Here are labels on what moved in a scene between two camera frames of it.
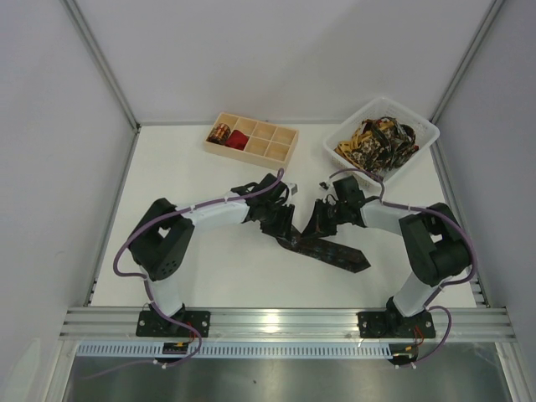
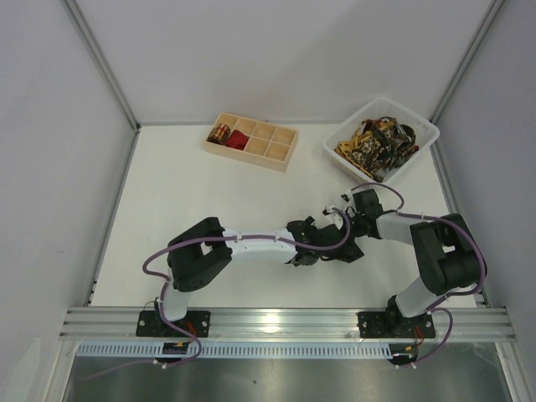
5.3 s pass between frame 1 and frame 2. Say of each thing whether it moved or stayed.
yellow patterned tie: stayed
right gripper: moved
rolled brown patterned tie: stayed
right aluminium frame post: stayed
